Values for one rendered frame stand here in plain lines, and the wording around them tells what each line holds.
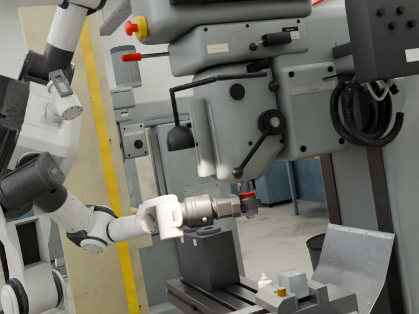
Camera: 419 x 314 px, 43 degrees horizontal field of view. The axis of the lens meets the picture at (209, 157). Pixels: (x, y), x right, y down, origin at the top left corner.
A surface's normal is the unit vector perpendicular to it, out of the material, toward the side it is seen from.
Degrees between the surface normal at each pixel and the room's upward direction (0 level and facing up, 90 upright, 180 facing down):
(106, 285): 90
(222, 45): 90
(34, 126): 58
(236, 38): 90
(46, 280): 81
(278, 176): 90
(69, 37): 122
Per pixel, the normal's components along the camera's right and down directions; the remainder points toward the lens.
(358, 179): -0.90, 0.18
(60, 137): 0.49, -0.58
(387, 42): 0.39, -0.02
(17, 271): -0.72, 0.15
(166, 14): -0.26, 0.10
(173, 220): 0.04, -0.23
